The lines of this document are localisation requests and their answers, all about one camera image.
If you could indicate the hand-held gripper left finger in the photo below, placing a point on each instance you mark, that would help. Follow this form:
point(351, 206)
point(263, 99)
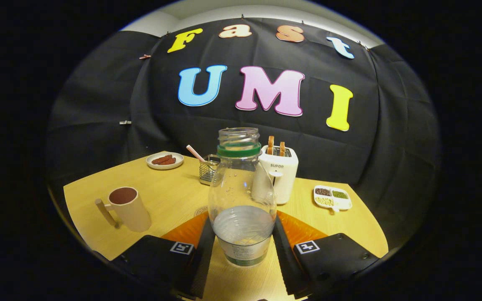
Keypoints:
point(205, 259)

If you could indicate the round wooden coaster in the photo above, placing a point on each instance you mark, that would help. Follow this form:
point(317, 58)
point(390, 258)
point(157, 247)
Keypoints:
point(201, 211)

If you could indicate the red-brown sausage piece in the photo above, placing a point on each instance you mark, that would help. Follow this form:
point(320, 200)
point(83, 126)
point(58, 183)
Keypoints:
point(160, 159)
point(170, 161)

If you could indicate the black backdrop cloth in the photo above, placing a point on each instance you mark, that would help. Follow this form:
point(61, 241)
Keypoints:
point(98, 104)

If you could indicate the wooden table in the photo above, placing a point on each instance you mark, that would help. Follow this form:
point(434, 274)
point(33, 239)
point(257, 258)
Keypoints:
point(174, 196)

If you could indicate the toast slice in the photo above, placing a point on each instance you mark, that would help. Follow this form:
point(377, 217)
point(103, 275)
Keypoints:
point(282, 148)
point(270, 144)

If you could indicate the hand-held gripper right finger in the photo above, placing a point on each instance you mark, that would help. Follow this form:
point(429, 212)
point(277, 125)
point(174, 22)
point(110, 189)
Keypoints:
point(285, 263)

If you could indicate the white toaster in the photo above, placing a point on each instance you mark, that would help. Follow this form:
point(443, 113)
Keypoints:
point(285, 179)

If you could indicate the striped paper straw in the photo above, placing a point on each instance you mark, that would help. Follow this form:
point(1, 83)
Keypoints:
point(195, 153)

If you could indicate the clear plastic juice bottle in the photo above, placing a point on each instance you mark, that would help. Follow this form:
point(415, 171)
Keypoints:
point(243, 225)

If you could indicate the small white round plate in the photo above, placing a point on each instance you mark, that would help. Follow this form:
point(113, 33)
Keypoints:
point(165, 167)

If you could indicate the white divided dish with beans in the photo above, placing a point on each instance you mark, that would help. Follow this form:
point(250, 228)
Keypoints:
point(332, 200)

